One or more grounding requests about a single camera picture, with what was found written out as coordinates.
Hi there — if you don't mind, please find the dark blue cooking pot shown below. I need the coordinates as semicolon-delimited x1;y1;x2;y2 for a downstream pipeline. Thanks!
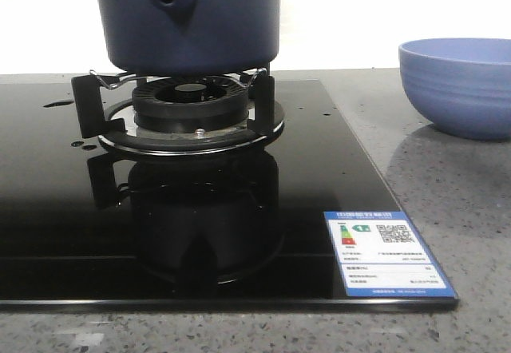
98;0;280;76

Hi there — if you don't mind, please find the blue ceramic bowl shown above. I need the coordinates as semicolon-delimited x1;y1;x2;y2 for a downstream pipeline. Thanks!
398;38;510;140

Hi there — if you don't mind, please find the black pot support grate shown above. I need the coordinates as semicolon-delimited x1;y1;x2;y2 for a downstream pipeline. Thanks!
72;68;284;157

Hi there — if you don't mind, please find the black round gas burner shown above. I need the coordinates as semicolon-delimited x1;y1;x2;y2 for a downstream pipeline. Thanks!
132;79;248;133

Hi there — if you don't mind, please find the blue white energy label sticker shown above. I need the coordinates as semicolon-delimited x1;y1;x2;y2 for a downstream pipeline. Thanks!
323;211;457;299

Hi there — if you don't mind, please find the black glass gas cooktop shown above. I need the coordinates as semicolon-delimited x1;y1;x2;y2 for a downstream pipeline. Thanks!
1;80;458;312

